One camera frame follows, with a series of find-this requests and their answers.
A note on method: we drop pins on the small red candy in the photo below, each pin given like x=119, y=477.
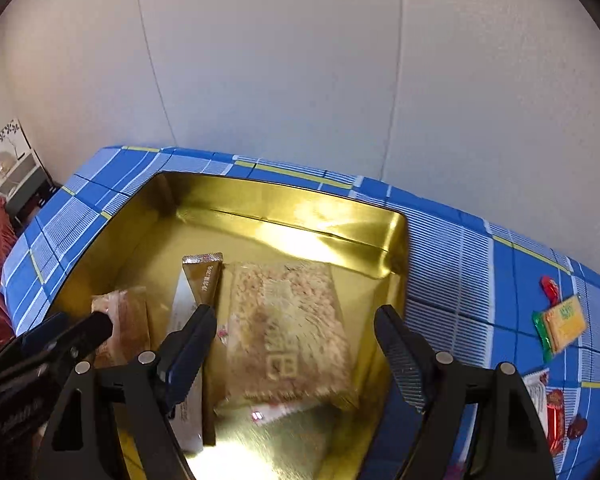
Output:
x=550, y=289

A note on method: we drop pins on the white floral picture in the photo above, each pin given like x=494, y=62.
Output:
x=5, y=135

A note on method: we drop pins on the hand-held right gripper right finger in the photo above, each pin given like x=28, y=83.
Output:
x=400, y=355

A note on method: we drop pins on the dark box with gold interior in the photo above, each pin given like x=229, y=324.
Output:
x=280, y=215

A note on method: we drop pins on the clear packet of orange crisps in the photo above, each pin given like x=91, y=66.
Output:
x=125, y=325

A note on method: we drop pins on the white floral nougat packet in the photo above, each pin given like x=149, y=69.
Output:
x=187, y=295

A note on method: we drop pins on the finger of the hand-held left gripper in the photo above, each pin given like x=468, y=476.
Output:
x=45, y=327
x=90, y=330

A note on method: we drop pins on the clear packet of noodle cake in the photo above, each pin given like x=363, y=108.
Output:
x=285, y=330

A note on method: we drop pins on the white packet with dark label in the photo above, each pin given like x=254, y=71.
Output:
x=536, y=395

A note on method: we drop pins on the green cracker packet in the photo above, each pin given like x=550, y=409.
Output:
x=562, y=322

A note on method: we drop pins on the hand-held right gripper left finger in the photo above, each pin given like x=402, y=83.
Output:
x=185, y=365

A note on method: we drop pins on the small red snack packet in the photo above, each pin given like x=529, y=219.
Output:
x=555, y=412

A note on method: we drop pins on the white nightstand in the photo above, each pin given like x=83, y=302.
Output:
x=25, y=185

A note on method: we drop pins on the blue plaid bedsheet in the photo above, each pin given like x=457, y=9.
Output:
x=455, y=270

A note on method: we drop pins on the dark red jujube packet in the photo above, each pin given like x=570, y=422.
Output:
x=577, y=427

